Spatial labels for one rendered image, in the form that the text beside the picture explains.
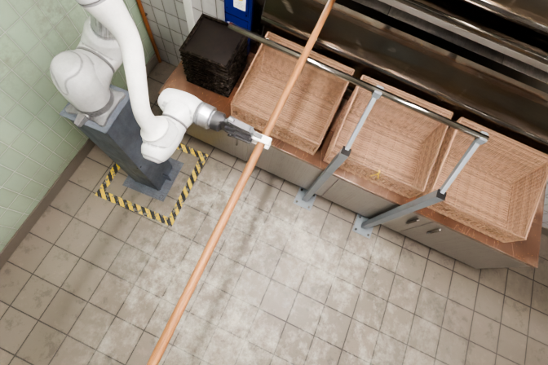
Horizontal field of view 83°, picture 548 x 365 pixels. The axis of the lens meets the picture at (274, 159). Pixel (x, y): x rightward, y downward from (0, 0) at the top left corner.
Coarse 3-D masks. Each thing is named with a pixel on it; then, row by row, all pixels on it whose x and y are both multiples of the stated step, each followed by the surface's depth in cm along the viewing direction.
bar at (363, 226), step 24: (288, 48) 135; (336, 72) 134; (384, 96) 133; (360, 120) 140; (480, 144) 133; (336, 168) 161; (456, 168) 139; (312, 192) 209; (432, 192) 148; (360, 216) 232; (384, 216) 194
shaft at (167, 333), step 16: (320, 16) 139; (304, 48) 132; (288, 96) 123; (272, 112) 119; (272, 128) 118; (256, 144) 114; (256, 160) 112; (240, 192) 107; (224, 208) 105; (224, 224) 102; (208, 240) 101; (208, 256) 98; (192, 272) 96; (192, 288) 95; (176, 304) 93; (176, 320) 91; (160, 336) 90; (160, 352) 88
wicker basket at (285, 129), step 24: (264, 48) 187; (264, 72) 200; (288, 72) 193; (312, 72) 187; (240, 96) 183; (264, 96) 193; (312, 96) 197; (240, 120) 185; (264, 120) 172; (288, 120) 189; (312, 120) 191; (312, 144) 173
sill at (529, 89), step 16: (320, 0) 150; (336, 0) 148; (352, 16) 150; (368, 16) 147; (384, 16) 148; (400, 32) 146; (416, 32) 146; (432, 48) 147; (448, 48) 145; (464, 48) 146; (464, 64) 147; (480, 64) 144; (496, 64) 145; (512, 80) 143; (528, 80) 143; (544, 96) 144
